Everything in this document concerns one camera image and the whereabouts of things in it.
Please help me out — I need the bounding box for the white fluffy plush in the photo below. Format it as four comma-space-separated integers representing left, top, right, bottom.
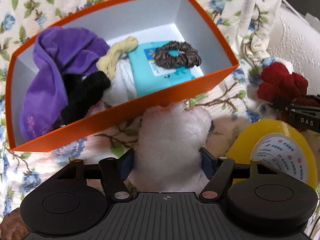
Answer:
128, 102, 212, 194

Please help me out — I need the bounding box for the red knitted chicken toy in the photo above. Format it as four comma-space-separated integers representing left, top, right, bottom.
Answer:
256, 61, 318, 131

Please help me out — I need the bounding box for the brown wooden block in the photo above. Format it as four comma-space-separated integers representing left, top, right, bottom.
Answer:
1, 208, 29, 240

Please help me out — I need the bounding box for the black fuzzy scrunchie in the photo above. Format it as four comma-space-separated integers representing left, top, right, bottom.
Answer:
61, 70, 111, 125

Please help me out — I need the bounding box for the orange cardboard box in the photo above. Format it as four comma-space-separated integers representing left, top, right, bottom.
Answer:
5, 0, 239, 152

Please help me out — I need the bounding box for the white embossed sofa cover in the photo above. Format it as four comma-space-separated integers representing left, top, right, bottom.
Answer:
267, 6, 319, 94

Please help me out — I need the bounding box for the yellow tape roll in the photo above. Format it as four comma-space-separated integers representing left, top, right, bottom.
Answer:
226, 119, 318, 189

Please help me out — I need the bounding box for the brown satin scrunchie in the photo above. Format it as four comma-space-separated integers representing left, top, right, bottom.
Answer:
153, 41, 202, 69

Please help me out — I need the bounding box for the blue floral quilt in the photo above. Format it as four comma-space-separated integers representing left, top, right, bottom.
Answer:
0, 0, 320, 218

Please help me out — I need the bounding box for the blue tissue pack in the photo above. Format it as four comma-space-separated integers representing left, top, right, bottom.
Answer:
128, 41, 203, 97

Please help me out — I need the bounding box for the cream knotted scrunchie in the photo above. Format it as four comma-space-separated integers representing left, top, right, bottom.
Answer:
96, 36, 139, 80

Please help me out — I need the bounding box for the purple cloth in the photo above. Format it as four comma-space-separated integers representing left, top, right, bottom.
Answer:
20, 27, 110, 141

